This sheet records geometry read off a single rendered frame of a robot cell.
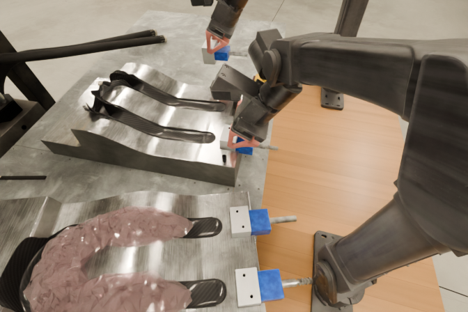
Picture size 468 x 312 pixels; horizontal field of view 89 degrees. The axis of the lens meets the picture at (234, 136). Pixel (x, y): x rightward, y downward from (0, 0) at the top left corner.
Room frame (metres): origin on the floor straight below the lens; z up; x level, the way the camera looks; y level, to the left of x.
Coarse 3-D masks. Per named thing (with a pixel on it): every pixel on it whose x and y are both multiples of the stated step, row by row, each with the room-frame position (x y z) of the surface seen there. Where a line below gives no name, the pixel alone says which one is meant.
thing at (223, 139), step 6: (228, 126) 0.37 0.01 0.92; (222, 132) 0.35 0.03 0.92; (228, 132) 0.35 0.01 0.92; (222, 138) 0.33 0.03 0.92; (234, 138) 0.33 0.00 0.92; (240, 138) 0.34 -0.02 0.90; (222, 144) 0.32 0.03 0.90; (264, 144) 0.33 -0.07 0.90; (234, 150) 0.32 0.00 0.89; (240, 150) 0.32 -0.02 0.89; (246, 150) 0.32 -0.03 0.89; (252, 150) 0.31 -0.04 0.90
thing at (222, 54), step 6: (204, 42) 0.66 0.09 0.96; (210, 42) 0.66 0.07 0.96; (216, 42) 0.66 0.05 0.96; (204, 48) 0.64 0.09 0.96; (210, 48) 0.63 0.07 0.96; (222, 48) 0.65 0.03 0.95; (228, 48) 0.65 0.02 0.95; (204, 54) 0.64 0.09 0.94; (210, 54) 0.63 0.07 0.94; (216, 54) 0.63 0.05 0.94; (222, 54) 0.63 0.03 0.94; (228, 54) 0.64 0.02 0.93; (234, 54) 0.64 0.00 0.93; (240, 54) 0.63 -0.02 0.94; (246, 54) 0.63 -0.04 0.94; (204, 60) 0.64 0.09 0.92; (210, 60) 0.63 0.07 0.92; (216, 60) 0.63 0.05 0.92; (222, 60) 0.63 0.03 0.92
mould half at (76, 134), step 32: (128, 64) 0.59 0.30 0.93; (128, 96) 0.46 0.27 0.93; (192, 96) 0.51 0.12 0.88; (64, 128) 0.41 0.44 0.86; (96, 128) 0.35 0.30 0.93; (128, 128) 0.37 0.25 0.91; (192, 128) 0.39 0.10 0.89; (96, 160) 0.35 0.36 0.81; (128, 160) 0.33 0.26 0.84; (160, 160) 0.31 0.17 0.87; (192, 160) 0.29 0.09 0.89
